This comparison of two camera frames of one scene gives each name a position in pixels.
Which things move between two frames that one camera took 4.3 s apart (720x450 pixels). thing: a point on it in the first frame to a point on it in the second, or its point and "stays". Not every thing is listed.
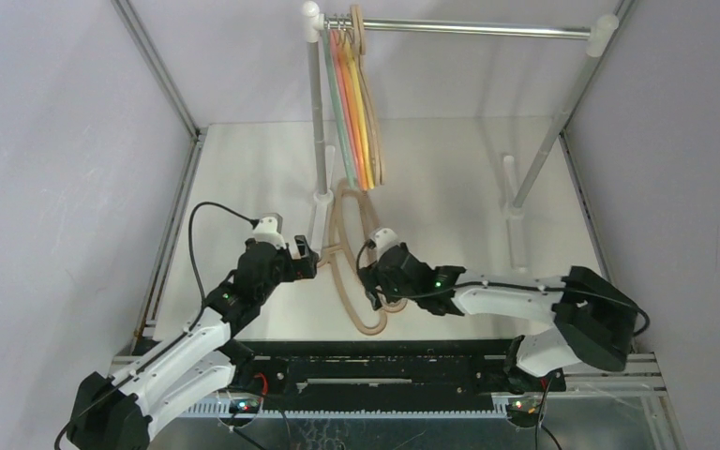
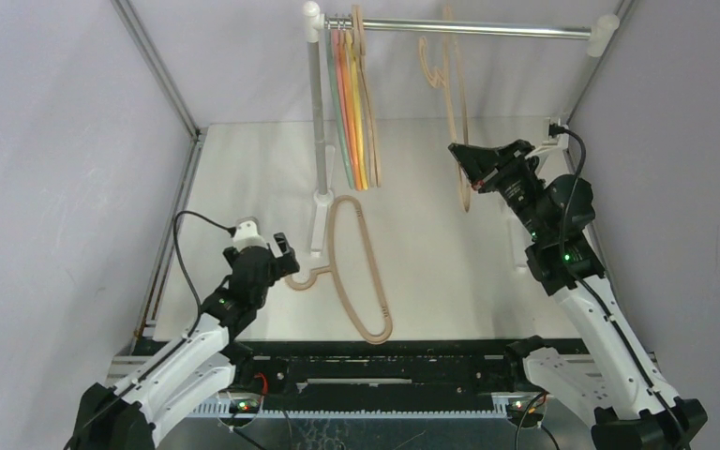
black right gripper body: x=374 y=280 to x=500 y=169
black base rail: x=395 y=368 stays
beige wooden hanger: x=359 y=36 stays
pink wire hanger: x=337 y=46 stays
